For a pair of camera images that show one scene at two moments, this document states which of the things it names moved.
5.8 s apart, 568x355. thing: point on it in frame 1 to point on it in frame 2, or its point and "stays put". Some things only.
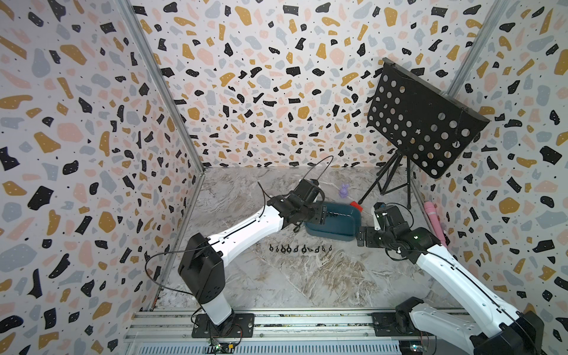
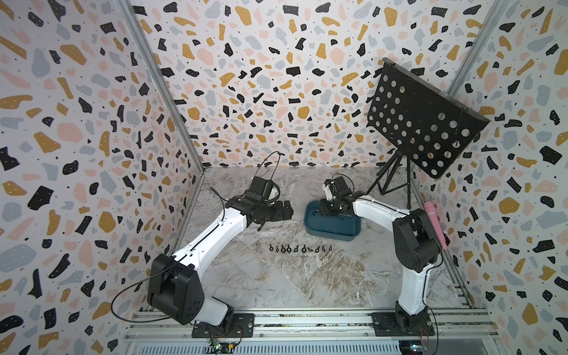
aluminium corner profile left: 129,9 stays put
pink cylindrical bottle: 430,210 stays put
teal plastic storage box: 342,222 stays put
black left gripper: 321,213 to 279,214
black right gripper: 367,239 to 322,211
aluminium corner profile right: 478,44 stays put
